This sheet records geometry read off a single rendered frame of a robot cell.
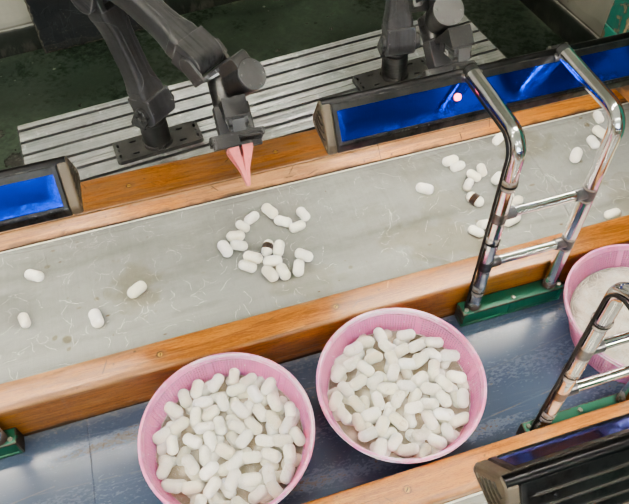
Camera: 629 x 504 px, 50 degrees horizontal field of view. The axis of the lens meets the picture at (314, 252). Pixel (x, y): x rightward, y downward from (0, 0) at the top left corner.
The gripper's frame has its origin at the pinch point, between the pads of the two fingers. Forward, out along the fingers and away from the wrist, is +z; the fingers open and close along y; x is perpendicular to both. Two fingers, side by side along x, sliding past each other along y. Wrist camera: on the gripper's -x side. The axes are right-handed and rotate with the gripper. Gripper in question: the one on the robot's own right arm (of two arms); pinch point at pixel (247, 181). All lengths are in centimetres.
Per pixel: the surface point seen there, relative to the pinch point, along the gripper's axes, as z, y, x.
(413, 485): 50, 9, -36
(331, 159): -1.0, 18.5, 8.0
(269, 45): -66, 39, 163
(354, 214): 10.9, 18.7, 0.4
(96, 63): -75, -34, 171
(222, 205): 3.0, -5.3, 7.3
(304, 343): 30.1, 1.4, -13.2
